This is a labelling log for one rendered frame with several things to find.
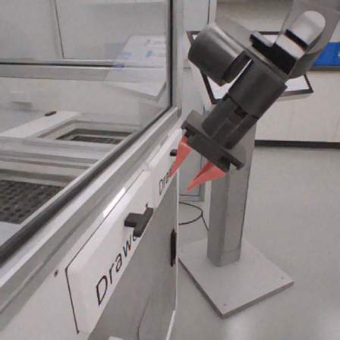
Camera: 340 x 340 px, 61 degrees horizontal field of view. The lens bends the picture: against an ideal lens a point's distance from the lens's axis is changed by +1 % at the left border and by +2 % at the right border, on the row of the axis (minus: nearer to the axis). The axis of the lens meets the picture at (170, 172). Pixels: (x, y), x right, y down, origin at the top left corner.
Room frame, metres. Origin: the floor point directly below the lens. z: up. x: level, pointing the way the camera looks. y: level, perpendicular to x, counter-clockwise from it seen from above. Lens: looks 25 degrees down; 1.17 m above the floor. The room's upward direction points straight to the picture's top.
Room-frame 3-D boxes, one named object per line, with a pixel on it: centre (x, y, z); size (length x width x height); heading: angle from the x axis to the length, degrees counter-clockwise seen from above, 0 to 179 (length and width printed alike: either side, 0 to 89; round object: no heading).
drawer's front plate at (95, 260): (0.40, 0.08, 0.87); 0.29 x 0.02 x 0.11; 167
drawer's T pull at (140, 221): (0.39, 0.06, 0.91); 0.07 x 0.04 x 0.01; 167
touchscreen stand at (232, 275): (1.25, -0.32, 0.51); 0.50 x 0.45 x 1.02; 27
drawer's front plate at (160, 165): (0.71, 0.01, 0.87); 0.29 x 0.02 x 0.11; 167
